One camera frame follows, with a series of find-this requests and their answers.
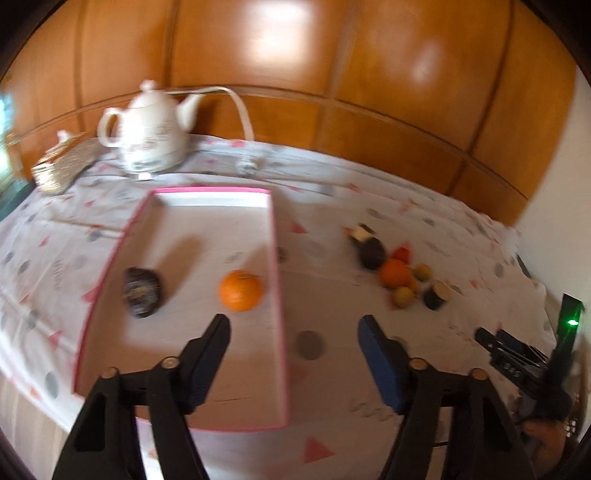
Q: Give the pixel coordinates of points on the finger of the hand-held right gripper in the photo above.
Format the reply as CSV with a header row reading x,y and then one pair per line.
x,y
524,348
510,367

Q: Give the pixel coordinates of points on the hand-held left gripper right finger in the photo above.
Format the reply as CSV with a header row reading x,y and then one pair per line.
x,y
381,364

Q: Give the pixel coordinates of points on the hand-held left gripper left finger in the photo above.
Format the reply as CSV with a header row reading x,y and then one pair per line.
x,y
203,374

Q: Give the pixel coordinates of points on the pink rimmed white tray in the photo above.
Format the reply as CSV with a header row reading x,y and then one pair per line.
x,y
194,350

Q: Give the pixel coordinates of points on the round yellow fruit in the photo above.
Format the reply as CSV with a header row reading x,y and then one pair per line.
x,y
402,297
421,272

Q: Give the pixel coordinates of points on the dark sugarcane piece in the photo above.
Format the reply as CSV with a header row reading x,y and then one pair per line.
x,y
436,296
361,232

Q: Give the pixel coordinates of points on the large orange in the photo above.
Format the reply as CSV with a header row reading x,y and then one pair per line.
x,y
240,290

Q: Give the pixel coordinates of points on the small mandarin orange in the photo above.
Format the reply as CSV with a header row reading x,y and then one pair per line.
x,y
395,273

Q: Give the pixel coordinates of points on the large dark wrinkled fruit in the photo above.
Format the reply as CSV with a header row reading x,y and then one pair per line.
x,y
141,286

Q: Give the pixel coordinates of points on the small dark round fruit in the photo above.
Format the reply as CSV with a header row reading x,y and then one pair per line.
x,y
372,254

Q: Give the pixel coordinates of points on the red tomato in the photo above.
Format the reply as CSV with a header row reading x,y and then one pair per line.
x,y
400,253

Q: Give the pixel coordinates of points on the person's right hand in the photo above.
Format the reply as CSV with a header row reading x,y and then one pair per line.
x,y
547,441

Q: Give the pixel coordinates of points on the white patterned tablecloth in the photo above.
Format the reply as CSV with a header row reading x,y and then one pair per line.
x,y
332,295

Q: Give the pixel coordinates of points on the silver kettle base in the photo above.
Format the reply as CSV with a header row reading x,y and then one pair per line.
x,y
143,174

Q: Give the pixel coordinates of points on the white power plug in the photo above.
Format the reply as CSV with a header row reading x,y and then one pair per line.
x,y
247,164

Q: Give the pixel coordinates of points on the white floral ceramic kettle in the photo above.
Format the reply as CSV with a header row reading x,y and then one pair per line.
x,y
147,129

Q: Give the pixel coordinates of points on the silver embossed tissue box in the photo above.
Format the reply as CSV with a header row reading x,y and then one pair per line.
x,y
62,166

